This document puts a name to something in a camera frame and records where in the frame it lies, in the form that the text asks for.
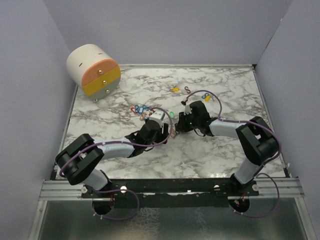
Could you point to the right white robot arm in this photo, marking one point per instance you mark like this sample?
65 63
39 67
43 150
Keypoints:
256 138

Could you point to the blue tag key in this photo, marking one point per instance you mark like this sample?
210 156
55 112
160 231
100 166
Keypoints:
141 109

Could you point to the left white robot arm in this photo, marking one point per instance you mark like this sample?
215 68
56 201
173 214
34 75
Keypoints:
78 161

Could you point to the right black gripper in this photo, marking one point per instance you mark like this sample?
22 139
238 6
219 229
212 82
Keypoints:
181 126

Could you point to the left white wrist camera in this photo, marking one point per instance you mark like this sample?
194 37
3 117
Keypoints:
158 117

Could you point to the round pastel drawer cabinet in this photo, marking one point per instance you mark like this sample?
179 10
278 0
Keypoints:
94 71

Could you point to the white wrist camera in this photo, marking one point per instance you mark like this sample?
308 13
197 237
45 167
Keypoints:
158 117
187 108

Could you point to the green tag key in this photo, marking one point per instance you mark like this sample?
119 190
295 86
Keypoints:
172 115

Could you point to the yellow tag key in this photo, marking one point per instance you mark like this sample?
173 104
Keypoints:
175 89
208 98

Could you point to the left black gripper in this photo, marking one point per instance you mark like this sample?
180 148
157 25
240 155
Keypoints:
165 133

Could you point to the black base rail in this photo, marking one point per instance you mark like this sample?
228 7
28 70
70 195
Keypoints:
172 193

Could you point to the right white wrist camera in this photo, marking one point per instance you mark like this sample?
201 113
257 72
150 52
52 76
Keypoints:
187 108

